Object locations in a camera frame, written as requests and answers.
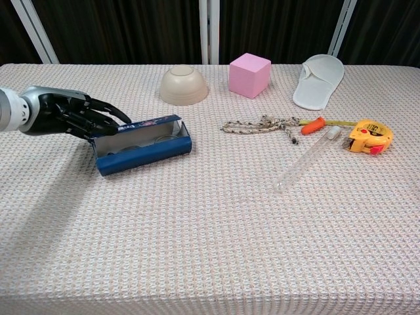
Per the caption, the pink white waffle tablecloth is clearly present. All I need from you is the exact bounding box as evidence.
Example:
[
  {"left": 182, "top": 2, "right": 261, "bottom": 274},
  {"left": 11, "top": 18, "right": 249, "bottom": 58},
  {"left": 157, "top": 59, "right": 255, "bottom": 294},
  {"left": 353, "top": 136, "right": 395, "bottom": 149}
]
[{"left": 0, "top": 63, "right": 420, "bottom": 315}]

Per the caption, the orange carrot-shaped toy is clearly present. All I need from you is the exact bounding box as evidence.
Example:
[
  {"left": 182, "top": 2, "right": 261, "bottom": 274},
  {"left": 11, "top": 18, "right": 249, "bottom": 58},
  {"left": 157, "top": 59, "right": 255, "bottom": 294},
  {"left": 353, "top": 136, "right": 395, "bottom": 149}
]
[{"left": 301, "top": 116, "right": 326, "bottom": 135}]

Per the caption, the blue floral glasses case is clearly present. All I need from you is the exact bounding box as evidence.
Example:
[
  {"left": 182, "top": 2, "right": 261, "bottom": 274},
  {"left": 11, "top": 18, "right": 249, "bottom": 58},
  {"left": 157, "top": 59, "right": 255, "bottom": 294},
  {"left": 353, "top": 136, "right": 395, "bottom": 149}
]
[{"left": 89, "top": 114, "right": 193, "bottom": 177}]

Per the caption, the yellow tape measure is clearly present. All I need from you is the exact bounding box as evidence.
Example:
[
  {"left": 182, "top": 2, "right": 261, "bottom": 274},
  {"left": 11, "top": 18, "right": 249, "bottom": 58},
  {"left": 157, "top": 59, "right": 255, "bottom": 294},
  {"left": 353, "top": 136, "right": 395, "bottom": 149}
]
[{"left": 299, "top": 118, "right": 394, "bottom": 155}]

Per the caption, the white frame post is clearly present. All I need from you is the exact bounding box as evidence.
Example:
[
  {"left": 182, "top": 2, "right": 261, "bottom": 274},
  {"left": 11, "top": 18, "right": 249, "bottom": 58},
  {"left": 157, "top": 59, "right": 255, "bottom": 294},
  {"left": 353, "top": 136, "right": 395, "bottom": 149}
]
[
  {"left": 198, "top": 0, "right": 220, "bottom": 65},
  {"left": 327, "top": 0, "right": 358, "bottom": 57},
  {"left": 9, "top": 0, "right": 60, "bottom": 65}
]

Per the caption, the beige upturned bowl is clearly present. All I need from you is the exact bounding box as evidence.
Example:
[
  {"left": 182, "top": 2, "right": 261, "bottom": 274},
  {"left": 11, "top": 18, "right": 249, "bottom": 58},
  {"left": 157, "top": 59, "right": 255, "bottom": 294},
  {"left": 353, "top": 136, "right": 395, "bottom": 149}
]
[{"left": 159, "top": 65, "right": 209, "bottom": 106}]

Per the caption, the clear tube with white cap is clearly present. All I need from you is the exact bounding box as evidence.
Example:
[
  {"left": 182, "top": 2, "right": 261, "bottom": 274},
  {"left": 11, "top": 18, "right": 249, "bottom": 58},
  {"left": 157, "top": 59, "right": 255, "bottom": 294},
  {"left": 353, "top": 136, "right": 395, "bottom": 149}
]
[{"left": 274, "top": 127, "right": 342, "bottom": 193}]

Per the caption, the pink cube block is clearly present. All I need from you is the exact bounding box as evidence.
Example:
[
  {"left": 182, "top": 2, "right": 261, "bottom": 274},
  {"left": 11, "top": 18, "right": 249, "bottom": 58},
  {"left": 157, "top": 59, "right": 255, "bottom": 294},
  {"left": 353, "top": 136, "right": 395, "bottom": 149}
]
[{"left": 228, "top": 53, "right": 272, "bottom": 100}]

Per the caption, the white disposable slipper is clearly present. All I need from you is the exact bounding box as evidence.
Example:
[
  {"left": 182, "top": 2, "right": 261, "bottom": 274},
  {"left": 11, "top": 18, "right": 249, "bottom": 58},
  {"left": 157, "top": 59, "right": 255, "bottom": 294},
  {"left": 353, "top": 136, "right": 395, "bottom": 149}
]
[{"left": 292, "top": 54, "right": 345, "bottom": 111}]

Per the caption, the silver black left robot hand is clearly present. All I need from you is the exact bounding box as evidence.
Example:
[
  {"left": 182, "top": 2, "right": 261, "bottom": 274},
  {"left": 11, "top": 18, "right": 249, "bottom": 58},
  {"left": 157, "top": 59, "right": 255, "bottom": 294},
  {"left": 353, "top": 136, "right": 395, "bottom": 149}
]
[{"left": 19, "top": 85, "right": 133, "bottom": 137}]

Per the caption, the braided speckled rope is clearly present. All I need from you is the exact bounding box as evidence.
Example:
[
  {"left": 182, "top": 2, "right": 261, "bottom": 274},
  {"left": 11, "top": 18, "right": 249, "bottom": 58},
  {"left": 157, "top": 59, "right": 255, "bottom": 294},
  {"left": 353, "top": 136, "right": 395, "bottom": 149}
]
[{"left": 220, "top": 114, "right": 301, "bottom": 146}]

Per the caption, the black pleated curtain panel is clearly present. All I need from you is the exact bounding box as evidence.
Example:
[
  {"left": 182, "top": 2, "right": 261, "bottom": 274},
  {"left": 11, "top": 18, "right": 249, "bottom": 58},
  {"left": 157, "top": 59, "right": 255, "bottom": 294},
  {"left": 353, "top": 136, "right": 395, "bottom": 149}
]
[
  {"left": 32, "top": 0, "right": 201, "bottom": 65},
  {"left": 339, "top": 0, "right": 420, "bottom": 70},
  {"left": 218, "top": 0, "right": 346, "bottom": 65},
  {"left": 0, "top": 0, "right": 43, "bottom": 66}
]

